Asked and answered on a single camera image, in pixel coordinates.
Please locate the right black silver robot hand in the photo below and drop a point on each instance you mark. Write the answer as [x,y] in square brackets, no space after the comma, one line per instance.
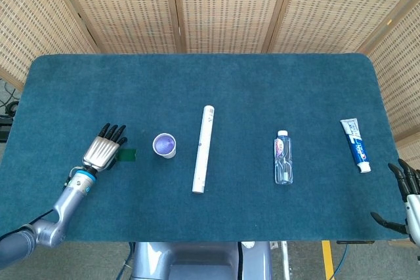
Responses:
[411,208]

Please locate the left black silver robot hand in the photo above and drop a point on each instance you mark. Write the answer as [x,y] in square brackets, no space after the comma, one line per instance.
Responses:
[100,152]

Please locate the small green card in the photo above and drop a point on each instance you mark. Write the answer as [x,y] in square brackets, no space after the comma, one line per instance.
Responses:
[128,155]

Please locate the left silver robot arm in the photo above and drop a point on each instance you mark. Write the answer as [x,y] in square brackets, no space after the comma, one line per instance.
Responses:
[65,201]

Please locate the white paper cup purple inside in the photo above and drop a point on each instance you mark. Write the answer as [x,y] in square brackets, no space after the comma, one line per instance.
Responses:
[164,145]

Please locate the blue white toothpaste tube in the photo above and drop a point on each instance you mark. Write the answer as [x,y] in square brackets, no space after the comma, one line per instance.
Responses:
[356,145]

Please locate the black device box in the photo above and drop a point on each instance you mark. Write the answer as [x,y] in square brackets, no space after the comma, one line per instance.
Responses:
[5,127]

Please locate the long white tube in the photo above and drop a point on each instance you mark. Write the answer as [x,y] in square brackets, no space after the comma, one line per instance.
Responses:
[204,149]

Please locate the woven bamboo screen panel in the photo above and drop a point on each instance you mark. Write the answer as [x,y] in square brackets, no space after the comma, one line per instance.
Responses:
[400,73]
[338,8]
[124,8]
[33,14]
[229,8]

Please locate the white table leg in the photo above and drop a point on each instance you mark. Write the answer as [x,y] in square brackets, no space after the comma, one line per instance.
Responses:
[285,260]

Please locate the clear plastic water bottle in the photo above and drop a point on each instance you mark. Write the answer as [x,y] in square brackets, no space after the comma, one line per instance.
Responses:
[283,158]

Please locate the grey blue robot body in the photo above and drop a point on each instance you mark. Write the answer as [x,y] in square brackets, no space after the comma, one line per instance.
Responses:
[200,260]

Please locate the blue felt table mat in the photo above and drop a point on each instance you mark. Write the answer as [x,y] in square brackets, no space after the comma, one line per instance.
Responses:
[229,80]

